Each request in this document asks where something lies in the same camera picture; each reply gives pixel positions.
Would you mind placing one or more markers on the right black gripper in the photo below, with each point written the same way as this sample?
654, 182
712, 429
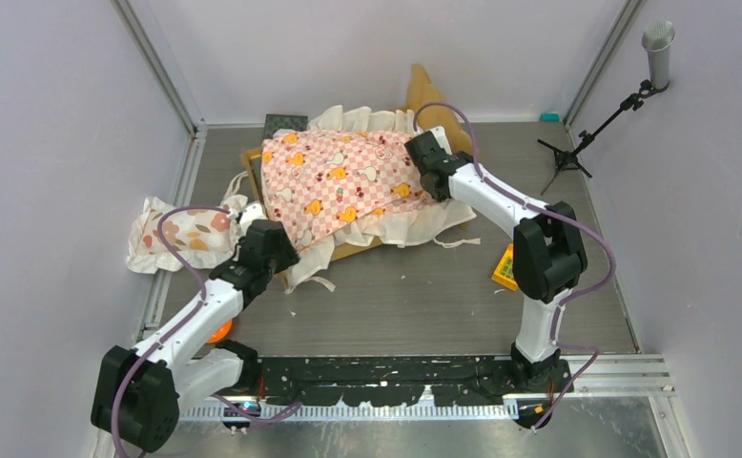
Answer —
439, 197

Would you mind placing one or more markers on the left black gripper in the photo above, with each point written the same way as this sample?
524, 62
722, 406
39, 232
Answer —
286, 257

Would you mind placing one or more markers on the wooden pet bed frame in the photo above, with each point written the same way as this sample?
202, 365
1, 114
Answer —
428, 101

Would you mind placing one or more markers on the pink checkered duck blanket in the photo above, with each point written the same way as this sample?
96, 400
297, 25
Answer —
346, 183

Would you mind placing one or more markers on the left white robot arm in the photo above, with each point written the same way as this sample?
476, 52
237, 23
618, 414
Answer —
142, 391

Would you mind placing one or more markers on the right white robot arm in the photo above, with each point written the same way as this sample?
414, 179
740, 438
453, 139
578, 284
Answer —
549, 256

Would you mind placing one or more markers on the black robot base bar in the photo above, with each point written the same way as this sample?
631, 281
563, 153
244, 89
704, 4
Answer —
324, 384

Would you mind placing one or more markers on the white floral pillow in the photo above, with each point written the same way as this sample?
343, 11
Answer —
204, 238

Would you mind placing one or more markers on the orange plastic arch piece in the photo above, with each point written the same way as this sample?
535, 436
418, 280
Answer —
221, 334

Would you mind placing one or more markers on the teal small block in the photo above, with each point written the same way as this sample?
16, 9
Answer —
550, 117

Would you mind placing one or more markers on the yellow toy window block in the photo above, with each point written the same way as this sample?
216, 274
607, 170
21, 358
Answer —
503, 273

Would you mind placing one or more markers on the black microphone tripod stand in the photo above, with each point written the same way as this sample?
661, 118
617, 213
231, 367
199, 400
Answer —
568, 160

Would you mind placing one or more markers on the grey microphone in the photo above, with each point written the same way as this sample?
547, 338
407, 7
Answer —
657, 39

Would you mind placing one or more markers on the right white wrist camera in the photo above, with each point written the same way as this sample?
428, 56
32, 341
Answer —
441, 138

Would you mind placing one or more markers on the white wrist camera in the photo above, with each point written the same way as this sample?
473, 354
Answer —
252, 212
441, 138

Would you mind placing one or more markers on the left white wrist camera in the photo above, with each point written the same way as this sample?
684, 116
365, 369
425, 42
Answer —
252, 212

